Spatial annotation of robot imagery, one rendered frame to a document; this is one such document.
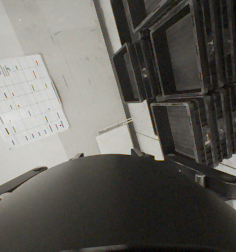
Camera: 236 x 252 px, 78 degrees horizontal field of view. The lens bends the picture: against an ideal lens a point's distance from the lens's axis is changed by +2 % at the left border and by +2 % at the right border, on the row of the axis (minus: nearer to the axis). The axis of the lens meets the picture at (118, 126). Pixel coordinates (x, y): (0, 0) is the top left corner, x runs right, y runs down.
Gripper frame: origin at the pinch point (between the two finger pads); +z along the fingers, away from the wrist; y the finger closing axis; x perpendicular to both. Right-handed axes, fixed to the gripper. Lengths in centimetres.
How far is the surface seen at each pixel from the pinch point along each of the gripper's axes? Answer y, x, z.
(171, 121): 42, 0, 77
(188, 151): 49, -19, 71
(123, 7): 20, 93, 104
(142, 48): 27, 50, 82
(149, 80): 32, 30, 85
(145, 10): 26, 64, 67
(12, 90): -130, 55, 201
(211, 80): 50, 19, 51
